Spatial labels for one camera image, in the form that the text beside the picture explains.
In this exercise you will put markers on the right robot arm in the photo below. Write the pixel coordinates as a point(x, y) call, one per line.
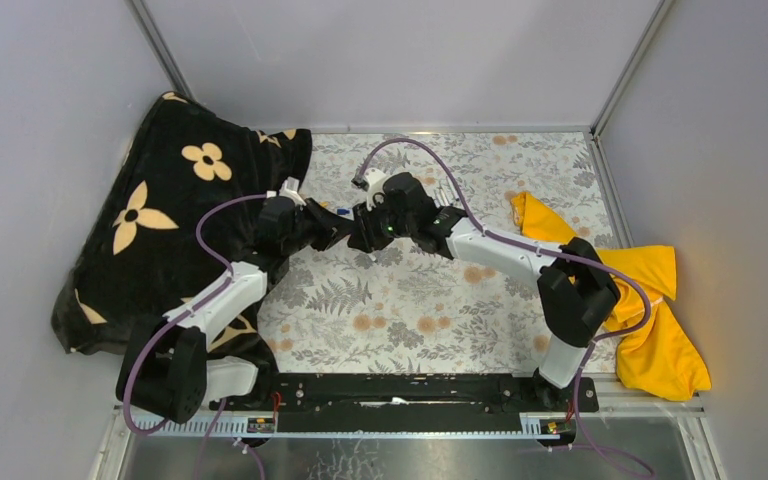
point(576, 293)

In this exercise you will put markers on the black floral blanket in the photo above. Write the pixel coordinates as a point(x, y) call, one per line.
point(185, 200)

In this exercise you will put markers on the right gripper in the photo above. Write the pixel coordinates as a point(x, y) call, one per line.
point(365, 220)

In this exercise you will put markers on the blue capped marker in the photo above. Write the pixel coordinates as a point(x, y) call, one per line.
point(358, 241)

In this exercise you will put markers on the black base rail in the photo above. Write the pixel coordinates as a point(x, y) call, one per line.
point(411, 403)

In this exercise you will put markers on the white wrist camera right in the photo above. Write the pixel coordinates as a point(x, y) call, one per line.
point(371, 181)

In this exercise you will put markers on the yellow cloth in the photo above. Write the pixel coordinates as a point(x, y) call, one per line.
point(659, 358)

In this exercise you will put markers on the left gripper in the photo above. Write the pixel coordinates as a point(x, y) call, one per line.
point(331, 226)

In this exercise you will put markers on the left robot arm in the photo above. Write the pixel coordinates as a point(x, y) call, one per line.
point(167, 369)

